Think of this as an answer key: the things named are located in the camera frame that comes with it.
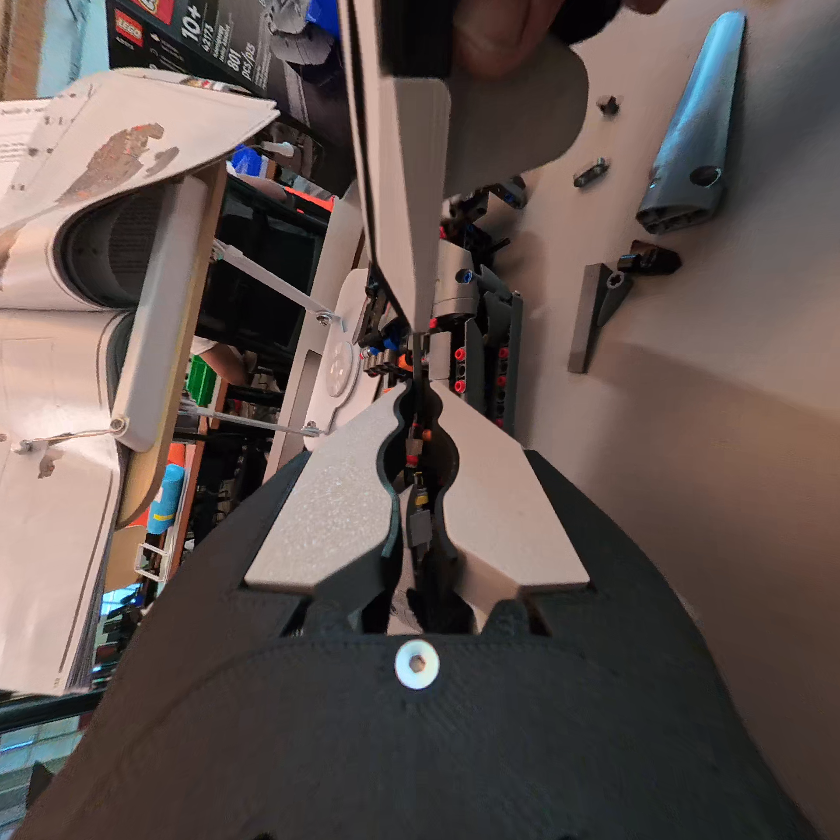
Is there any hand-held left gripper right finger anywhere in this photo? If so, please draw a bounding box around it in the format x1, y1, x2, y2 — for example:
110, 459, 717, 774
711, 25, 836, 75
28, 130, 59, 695
427, 382, 593, 634

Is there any grey curved lego panel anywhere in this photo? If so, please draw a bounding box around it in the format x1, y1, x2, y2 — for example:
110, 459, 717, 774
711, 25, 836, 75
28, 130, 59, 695
635, 10, 748, 236

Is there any black lego set box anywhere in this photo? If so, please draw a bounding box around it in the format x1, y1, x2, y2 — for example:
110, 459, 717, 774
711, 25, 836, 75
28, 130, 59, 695
105, 0, 358, 194

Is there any blue cylindrical pack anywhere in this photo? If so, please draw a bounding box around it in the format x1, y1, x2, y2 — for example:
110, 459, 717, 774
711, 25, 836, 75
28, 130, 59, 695
146, 462, 186, 536

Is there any person's right hand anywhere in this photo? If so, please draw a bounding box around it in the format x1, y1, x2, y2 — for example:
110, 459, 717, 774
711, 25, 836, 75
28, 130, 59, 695
453, 0, 568, 81

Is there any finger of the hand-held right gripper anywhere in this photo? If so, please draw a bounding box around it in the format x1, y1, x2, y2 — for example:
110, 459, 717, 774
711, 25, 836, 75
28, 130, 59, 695
338, 0, 379, 283
357, 0, 455, 337

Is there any grey lego car model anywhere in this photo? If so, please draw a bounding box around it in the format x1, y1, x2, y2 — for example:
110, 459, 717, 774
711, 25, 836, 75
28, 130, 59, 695
357, 174, 529, 572

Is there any black metal tube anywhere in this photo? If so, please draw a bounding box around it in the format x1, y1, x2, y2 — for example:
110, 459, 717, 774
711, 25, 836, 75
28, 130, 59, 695
0, 686, 112, 731

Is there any white wire rack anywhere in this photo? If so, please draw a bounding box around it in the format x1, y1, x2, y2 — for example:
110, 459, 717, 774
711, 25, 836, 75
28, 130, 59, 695
134, 541, 175, 581

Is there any white desk lamp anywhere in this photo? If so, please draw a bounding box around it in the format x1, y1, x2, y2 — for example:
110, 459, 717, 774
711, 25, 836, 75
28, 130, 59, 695
177, 239, 385, 460

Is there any green plastic bin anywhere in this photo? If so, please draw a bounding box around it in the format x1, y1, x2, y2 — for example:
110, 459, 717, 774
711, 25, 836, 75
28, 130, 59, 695
187, 357, 221, 421

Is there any white book holder plate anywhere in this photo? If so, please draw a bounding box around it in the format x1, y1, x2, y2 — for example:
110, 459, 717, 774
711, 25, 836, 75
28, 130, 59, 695
112, 176, 212, 454

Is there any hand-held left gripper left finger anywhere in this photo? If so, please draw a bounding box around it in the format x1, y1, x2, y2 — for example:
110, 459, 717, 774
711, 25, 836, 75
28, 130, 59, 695
243, 382, 414, 634

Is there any lego instruction booklet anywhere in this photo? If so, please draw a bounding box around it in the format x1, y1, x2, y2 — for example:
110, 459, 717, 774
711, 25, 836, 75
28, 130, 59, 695
0, 69, 282, 697

